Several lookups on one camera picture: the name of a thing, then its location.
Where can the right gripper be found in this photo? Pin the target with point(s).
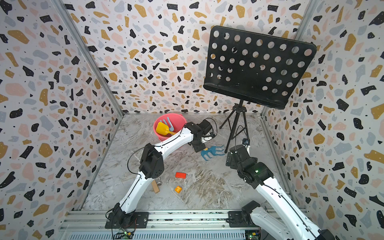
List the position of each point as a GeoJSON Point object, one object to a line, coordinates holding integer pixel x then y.
{"type": "Point", "coordinates": [231, 164]}

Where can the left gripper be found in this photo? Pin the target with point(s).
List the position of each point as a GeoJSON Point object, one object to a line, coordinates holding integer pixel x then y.
{"type": "Point", "coordinates": [200, 148]}

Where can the light blue garden fork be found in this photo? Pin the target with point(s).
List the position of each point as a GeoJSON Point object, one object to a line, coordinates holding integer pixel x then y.
{"type": "Point", "coordinates": [168, 122]}

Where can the yellow scoop yellow handle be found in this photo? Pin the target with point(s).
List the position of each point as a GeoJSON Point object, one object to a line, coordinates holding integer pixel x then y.
{"type": "Point", "coordinates": [163, 129]}

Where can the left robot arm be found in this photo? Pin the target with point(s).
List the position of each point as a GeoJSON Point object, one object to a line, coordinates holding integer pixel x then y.
{"type": "Point", "coordinates": [152, 165]}

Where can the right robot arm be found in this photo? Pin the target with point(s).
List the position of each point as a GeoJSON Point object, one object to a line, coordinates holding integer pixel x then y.
{"type": "Point", "coordinates": [276, 195]}

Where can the pink plastic bucket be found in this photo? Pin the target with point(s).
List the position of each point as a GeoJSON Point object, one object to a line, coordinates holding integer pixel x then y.
{"type": "Point", "coordinates": [177, 120]}

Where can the red rectangular block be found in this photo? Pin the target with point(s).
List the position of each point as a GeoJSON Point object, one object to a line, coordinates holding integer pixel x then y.
{"type": "Point", "coordinates": [180, 175]}

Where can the orange cube block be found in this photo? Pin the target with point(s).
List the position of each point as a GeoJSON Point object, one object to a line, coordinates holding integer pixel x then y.
{"type": "Point", "coordinates": [178, 189]}

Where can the wooden rectangular block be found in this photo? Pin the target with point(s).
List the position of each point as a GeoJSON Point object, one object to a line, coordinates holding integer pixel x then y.
{"type": "Point", "coordinates": [155, 187]}

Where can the black perforated music stand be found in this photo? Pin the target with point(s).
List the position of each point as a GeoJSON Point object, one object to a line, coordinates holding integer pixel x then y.
{"type": "Point", "coordinates": [255, 68]}

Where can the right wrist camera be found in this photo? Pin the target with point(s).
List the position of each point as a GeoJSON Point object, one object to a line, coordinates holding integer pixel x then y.
{"type": "Point", "coordinates": [246, 142]}

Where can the teal rake yellow handle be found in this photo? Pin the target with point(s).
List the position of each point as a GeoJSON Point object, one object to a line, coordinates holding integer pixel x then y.
{"type": "Point", "coordinates": [209, 153]}

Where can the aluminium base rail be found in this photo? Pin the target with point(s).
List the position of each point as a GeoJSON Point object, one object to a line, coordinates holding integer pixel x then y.
{"type": "Point", "coordinates": [161, 225]}

